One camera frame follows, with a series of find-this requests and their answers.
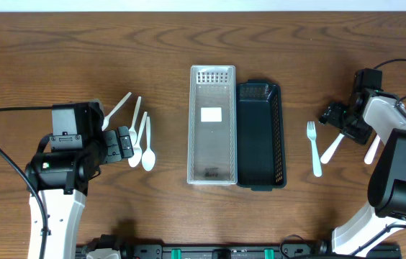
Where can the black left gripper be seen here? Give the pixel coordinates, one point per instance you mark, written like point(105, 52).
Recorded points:
point(113, 146)

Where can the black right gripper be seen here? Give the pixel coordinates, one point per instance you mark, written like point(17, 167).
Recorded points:
point(333, 114)

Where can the white plastic spoon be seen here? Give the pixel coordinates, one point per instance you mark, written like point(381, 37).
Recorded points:
point(136, 158)
point(132, 131)
point(114, 110)
point(149, 157)

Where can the white plastic fork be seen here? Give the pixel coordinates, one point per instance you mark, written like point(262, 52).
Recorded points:
point(312, 136)
point(328, 154)

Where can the white plastic utensil pinkish handle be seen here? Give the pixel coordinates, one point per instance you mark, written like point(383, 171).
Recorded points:
point(371, 152)

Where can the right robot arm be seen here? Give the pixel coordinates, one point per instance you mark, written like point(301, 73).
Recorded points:
point(384, 213)

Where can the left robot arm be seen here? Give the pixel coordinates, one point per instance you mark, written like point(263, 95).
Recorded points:
point(60, 172)

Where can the black plastic basket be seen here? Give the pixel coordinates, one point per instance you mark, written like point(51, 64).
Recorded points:
point(260, 134)

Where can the white label in basket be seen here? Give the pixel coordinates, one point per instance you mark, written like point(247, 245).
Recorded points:
point(211, 114)

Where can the clear plastic basket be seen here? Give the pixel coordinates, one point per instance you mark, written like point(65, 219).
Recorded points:
point(212, 146)

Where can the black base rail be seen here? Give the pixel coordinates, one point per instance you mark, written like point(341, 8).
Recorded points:
point(110, 246)

